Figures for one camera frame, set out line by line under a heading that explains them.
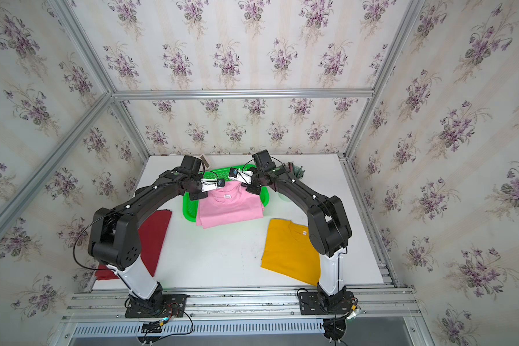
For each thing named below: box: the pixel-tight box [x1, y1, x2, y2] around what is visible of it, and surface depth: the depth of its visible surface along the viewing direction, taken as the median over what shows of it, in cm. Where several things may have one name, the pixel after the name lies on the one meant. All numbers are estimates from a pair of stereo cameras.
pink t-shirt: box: [196, 180, 265, 230], surface depth 88 cm
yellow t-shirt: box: [260, 219, 321, 287], surface depth 88 cm
